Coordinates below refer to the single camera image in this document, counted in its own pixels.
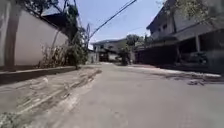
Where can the grey building with dark roof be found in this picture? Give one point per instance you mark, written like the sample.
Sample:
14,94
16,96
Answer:
106,50

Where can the dark green tree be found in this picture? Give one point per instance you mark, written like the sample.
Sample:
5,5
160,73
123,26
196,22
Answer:
125,55

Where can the bushes and dry plants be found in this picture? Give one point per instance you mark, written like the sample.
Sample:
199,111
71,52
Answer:
75,53

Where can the grey concrete road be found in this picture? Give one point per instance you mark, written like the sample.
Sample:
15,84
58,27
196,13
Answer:
133,100

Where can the large grey building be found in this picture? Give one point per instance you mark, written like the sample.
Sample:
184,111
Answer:
186,36

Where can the dark raised kerb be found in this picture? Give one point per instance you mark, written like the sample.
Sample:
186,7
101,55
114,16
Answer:
33,73

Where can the tree with pale leaves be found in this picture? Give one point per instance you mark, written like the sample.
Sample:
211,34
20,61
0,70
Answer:
196,8

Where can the white boundary wall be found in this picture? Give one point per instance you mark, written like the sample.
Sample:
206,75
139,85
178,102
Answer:
33,40

